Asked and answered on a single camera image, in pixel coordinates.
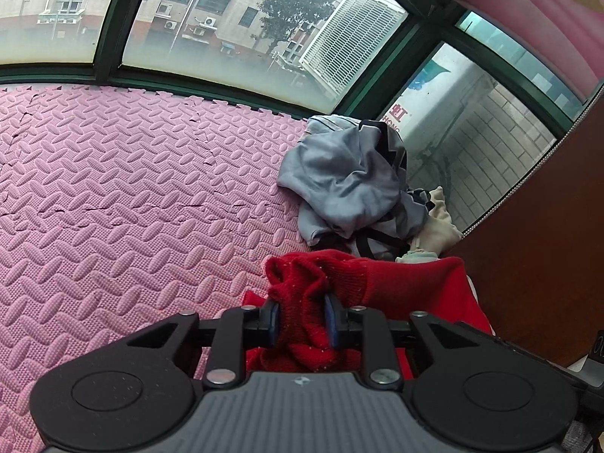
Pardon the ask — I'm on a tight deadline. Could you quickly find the brown wooden cabinet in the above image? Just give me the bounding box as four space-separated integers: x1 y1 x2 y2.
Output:
453 96 603 366

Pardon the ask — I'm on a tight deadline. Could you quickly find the grey crumpled garment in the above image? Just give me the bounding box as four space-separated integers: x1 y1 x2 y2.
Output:
277 115 434 261

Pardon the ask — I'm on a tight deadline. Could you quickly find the red knit garment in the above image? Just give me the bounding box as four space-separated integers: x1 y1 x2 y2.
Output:
247 250 492 373

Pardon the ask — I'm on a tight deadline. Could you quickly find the cream white garment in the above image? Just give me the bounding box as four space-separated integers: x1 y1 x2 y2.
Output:
396 186 463 264

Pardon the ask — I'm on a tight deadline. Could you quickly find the pink foam floor mat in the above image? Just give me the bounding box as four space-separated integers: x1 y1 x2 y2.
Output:
1 85 305 452

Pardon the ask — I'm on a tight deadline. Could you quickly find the dark green window frame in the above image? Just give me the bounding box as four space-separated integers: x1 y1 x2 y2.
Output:
1 0 582 136

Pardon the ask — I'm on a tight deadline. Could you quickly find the pink roller blind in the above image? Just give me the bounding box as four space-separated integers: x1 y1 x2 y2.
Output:
456 0 603 99

